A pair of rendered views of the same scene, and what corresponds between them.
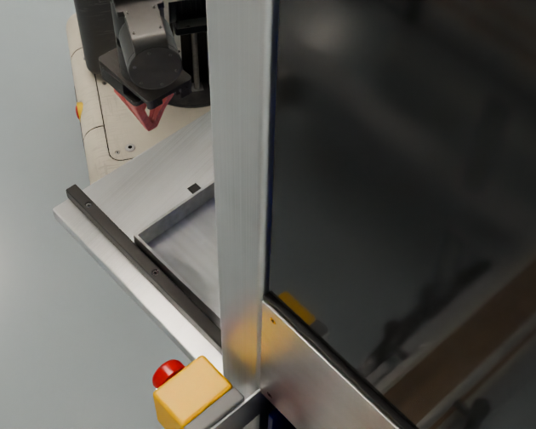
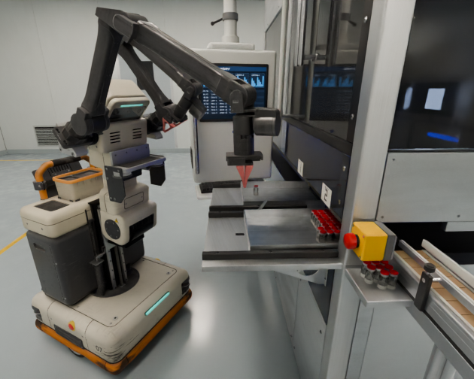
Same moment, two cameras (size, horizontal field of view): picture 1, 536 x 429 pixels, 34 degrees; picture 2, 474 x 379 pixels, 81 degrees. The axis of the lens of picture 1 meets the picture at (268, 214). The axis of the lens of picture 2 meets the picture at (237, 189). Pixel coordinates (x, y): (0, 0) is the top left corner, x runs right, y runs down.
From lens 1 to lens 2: 0.96 m
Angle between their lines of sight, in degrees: 49
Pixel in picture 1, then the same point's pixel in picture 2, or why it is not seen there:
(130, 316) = not seen: outside the picture
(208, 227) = (259, 238)
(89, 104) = (77, 317)
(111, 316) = not seen: outside the picture
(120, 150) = (111, 322)
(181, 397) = (373, 231)
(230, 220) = (377, 117)
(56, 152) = (53, 368)
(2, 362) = not seen: outside the picture
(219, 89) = (385, 44)
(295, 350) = (405, 164)
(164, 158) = (215, 234)
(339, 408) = (426, 175)
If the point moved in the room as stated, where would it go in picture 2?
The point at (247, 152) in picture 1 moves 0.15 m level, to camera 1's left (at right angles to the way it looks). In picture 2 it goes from (396, 67) to (373, 62)
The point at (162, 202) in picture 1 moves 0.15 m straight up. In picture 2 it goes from (235, 242) to (234, 199)
